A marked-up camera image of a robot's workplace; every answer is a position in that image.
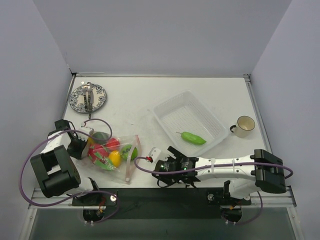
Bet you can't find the white plastic basket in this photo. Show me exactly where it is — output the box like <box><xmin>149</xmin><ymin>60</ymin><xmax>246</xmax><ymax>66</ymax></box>
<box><xmin>153</xmin><ymin>90</ymin><xmax>229</xmax><ymax>156</ymax></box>

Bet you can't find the yellow fake lemon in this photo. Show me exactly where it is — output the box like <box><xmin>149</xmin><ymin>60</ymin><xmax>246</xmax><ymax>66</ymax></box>
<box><xmin>108</xmin><ymin>150</ymin><xmax>122</xmax><ymax>168</ymax></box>

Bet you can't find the clear zip top bag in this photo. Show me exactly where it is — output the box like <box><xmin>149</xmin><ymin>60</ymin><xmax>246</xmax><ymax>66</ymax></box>
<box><xmin>76</xmin><ymin>131</ymin><xmax>142</xmax><ymax>185</ymax></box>

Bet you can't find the green fake watermelon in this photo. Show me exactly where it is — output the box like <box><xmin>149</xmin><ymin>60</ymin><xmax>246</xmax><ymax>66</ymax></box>
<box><xmin>120</xmin><ymin>144</ymin><xmax>138</xmax><ymax>161</ymax></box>

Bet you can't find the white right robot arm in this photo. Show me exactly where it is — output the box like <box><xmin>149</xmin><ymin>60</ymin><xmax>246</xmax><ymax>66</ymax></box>
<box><xmin>148</xmin><ymin>147</ymin><xmax>287</xmax><ymax>204</ymax></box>

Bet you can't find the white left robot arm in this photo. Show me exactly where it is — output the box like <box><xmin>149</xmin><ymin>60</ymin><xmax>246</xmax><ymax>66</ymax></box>
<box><xmin>30</xmin><ymin>119</ymin><xmax>102</xmax><ymax>206</ymax></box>

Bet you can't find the red fake dragon fruit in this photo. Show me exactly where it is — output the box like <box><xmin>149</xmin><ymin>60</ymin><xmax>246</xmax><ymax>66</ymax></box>
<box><xmin>87</xmin><ymin>143</ymin><xmax>116</xmax><ymax>171</ymax></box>

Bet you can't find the dark green fake avocado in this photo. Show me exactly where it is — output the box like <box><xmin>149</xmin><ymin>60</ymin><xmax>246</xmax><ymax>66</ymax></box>
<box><xmin>92</xmin><ymin>131</ymin><xmax>110</xmax><ymax>145</ymax></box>

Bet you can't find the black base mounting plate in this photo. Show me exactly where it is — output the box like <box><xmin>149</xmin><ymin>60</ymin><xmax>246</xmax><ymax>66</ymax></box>
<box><xmin>71</xmin><ymin>187</ymin><xmax>252</xmax><ymax>222</ymax></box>

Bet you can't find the blue patterned plate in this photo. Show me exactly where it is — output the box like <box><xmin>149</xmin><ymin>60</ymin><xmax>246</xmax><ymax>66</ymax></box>
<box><xmin>68</xmin><ymin>84</ymin><xmax>107</xmax><ymax>114</ymax></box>

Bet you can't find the metal fork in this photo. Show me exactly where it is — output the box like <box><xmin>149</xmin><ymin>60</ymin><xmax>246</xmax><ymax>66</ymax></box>
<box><xmin>81</xmin><ymin>81</ymin><xmax>88</xmax><ymax>112</ymax></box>

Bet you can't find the metal spoon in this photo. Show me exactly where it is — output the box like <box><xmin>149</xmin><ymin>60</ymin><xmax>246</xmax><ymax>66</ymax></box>
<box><xmin>87</xmin><ymin>82</ymin><xmax>93</xmax><ymax>120</ymax></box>

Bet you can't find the cream mug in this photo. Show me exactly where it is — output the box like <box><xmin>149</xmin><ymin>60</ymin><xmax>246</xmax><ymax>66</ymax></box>
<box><xmin>229</xmin><ymin>115</ymin><xmax>256</xmax><ymax>138</ymax></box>

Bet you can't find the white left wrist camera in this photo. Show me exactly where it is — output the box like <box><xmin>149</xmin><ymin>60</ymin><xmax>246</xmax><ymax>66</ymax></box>
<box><xmin>78</xmin><ymin>126</ymin><xmax>94</xmax><ymax>139</ymax></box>

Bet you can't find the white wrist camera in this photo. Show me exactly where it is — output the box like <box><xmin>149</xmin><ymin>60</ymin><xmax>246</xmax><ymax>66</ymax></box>
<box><xmin>78</xmin><ymin>126</ymin><xmax>94</xmax><ymax>139</ymax></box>
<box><xmin>148</xmin><ymin>147</ymin><xmax>162</xmax><ymax>163</ymax></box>

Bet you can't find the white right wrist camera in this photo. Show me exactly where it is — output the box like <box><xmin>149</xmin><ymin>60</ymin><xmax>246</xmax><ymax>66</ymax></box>
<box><xmin>148</xmin><ymin>147</ymin><xmax>162</xmax><ymax>163</ymax></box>

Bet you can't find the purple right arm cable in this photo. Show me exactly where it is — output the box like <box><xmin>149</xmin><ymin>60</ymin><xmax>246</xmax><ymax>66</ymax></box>
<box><xmin>133</xmin><ymin>156</ymin><xmax>294</xmax><ymax>226</ymax></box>

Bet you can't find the aluminium front rail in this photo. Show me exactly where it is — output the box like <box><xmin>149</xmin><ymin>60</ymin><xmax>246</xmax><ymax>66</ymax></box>
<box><xmin>31</xmin><ymin>188</ymin><xmax>297</xmax><ymax>208</ymax></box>

